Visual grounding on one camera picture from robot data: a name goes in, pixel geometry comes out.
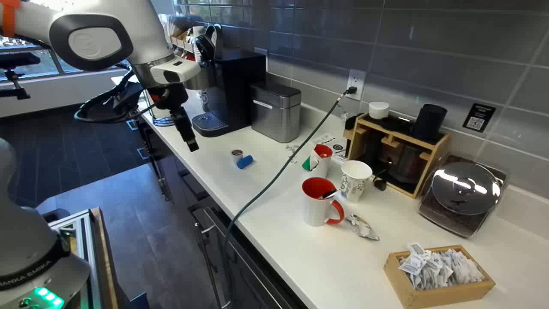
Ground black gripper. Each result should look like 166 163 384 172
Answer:
147 84 199 151

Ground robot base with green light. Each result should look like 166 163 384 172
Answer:
0 139 91 309

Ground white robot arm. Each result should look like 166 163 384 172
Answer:
0 0 200 151

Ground black coffee machine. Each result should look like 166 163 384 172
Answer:
192 50 266 138

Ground blue coffee pod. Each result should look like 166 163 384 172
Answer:
235 155 254 170

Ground stainless steel bin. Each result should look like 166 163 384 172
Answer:
250 83 302 143

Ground red white green mug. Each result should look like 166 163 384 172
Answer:
302 144 333 177

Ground white mug red inside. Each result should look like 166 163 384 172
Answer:
302 177 345 227

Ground white patterned mug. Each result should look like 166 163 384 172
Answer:
339 160 372 203

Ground small white cup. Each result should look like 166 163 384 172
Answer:
369 102 389 120

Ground crumpled plastic wrapper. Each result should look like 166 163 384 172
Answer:
346 215 379 242

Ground wooden organizer rack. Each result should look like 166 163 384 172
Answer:
346 114 449 198

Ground black cup stack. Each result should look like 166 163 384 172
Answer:
411 105 447 143

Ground white sugar packets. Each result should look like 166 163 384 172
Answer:
399 244 484 290

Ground wooden box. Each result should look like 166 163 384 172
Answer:
384 246 496 309

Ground dark green power cable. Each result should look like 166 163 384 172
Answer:
221 86 357 254

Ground aluminium frame cart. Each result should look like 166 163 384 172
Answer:
49 208 122 309

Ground white wall outlet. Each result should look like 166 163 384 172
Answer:
346 69 365 100

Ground wall label sticker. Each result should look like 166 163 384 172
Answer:
463 103 496 132

